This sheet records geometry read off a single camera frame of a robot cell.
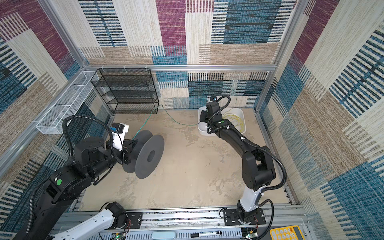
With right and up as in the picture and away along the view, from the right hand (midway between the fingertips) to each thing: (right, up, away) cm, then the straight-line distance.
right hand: (204, 113), depth 90 cm
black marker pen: (-5, -57, -20) cm, 61 cm away
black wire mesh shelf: (-54, +18, +19) cm, 60 cm away
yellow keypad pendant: (+39, -55, -21) cm, 71 cm away
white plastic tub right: (+27, +3, +22) cm, 34 cm away
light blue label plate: (-20, -56, -22) cm, 64 cm away
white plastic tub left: (0, -7, +15) cm, 16 cm away
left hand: (-30, -12, -29) cm, 43 cm away
